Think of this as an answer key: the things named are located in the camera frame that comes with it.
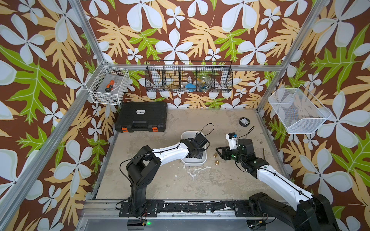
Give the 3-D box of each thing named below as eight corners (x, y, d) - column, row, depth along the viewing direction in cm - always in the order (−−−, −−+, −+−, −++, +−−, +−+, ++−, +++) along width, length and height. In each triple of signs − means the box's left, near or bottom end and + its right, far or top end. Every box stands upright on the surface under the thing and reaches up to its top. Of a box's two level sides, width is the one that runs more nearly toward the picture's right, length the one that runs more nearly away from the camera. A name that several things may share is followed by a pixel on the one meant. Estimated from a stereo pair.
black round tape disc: (240, 126, 112) (241, 124, 110) (238, 119, 117) (238, 117, 115) (249, 126, 112) (251, 124, 110) (247, 119, 117) (248, 117, 115)
